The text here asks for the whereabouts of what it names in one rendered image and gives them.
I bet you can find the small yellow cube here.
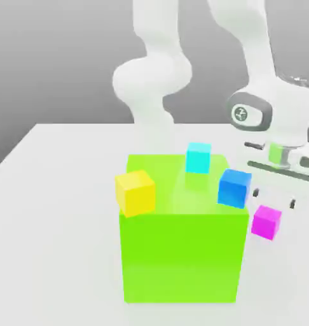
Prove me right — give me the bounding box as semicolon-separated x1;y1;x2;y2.
114;169;156;218

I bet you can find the small magenta cube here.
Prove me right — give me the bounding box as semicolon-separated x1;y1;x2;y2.
251;205;282;241

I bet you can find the small cyan cube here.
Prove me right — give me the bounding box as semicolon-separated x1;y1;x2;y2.
185;142;212;174

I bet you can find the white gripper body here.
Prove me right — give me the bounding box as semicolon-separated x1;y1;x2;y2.
246;159;309;202

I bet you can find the small blue cube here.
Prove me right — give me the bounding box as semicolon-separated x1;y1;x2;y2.
217;168;252;209

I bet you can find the large green box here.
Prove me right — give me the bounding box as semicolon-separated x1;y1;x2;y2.
118;153;250;304

